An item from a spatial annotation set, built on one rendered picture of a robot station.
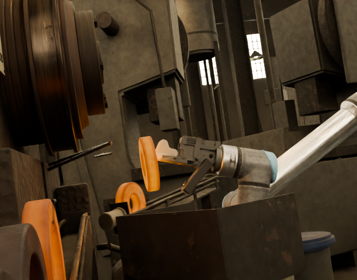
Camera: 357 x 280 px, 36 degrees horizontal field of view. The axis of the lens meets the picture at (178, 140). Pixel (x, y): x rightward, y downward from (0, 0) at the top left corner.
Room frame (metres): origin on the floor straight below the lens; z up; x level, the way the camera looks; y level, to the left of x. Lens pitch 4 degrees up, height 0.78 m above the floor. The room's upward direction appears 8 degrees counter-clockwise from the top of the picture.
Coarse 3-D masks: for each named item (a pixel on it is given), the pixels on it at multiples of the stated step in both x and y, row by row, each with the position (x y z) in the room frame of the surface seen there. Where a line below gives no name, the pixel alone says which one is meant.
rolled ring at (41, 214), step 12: (36, 204) 0.72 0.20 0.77; (48, 204) 0.72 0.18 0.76; (24, 216) 0.70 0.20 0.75; (36, 216) 0.70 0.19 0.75; (48, 216) 0.70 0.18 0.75; (36, 228) 0.68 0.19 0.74; (48, 228) 0.69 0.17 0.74; (48, 240) 0.67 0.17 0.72; (60, 240) 0.82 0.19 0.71; (48, 252) 0.67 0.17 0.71; (60, 252) 0.81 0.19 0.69; (48, 264) 0.66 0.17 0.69; (60, 264) 0.81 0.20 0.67; (48, 276) 0.66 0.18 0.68; (60, 276) 0.81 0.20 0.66
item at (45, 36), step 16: (32, 0) 1.27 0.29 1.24; (48, 0) 1.28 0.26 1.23; (32, 16) 1.25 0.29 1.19; (48, 16) 1.25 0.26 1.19; (32, 32) 1.24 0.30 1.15; (48, 32) 1.24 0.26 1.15; (32, 48) 1.24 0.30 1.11; (48, 48) 1.24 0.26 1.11; (48, 64) 1.24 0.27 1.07; (48, 80) 1.25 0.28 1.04; (64, 80) 1.25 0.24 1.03; (48, 96) 1.27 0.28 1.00; (64, 96) 1.26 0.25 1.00; (48, 112) 1.29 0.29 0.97; (64, 112) 1.30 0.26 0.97; (48, 128) 1.32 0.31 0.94; (64, 128) 1.33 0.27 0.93; (64, 144) 1.40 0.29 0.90
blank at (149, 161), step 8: (144, 144) 1.50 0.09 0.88; (152, 144) 1.50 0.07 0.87; (144, 152) 1.49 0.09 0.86; (152, 152) 1.49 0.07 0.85; (144, 160) 1.49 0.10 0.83; (152, 160) 1.48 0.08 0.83; (144, 168) 1.59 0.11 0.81; (152, 168) 1.48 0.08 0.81; (144, 176) 1.57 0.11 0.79; (152, 176) 1.49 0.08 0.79; (152, 184) 1.51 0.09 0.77
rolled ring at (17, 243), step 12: (0, 228) 0.55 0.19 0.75; (12, 228) 0.55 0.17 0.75; (24, 228) 0.55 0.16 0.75; (0, 240) 0.53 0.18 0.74; (12, 240) 0.52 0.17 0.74; (24, 240) 0.53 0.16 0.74; (36, 240) 0.60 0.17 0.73; (0, 252) 0.51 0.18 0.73; (12, 252) 0.51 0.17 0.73; (24, 252) 0.52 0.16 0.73; (36, 252) 0.59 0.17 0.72; (0, 264) 0.50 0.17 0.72; (12, 264) 0.50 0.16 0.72; (24, 264) 0.51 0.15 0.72; (36, 264) 0.61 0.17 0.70; (12, 276) 0.49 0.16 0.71; (24, 276) 0.50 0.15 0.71; (36, 276) 0.62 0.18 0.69
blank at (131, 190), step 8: (128, 184) 1.95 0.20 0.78; (136, 184) 2.00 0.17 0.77; (120, 192) 1.92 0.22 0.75; (128, 192) 1.94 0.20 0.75; (136, 192) 1.99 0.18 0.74; (120, 200) 1.91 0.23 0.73; (128, 200) 1.94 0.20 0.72; (136, 200) 2.01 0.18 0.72; (144, 200) 2.03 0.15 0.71; (136, 208) 2.00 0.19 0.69
